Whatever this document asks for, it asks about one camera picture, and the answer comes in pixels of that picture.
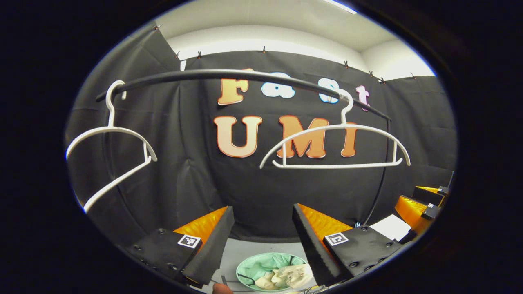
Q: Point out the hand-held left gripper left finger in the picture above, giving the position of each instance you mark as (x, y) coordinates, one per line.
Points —
(214, 249)

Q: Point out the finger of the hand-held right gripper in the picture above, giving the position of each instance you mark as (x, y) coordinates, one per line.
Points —
(410, 210)
(427, 196)

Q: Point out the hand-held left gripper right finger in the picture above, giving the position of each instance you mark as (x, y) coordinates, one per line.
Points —
(312, 245)

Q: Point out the cream jacket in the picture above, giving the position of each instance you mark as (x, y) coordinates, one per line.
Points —
(286, 277)

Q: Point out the white clothes hanger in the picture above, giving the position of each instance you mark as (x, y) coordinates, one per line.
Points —
(335, 166)
(111, 116)

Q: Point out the white paper sheet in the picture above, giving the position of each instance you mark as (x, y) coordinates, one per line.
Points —
(390, 226)

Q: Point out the black backdrop cloth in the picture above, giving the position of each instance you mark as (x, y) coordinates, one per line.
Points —
(184, 163)

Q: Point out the row of black clips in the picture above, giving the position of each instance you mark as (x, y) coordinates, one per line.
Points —
(264, 50)

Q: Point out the black clothes rail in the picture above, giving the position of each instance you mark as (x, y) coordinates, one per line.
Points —
(204, 73)

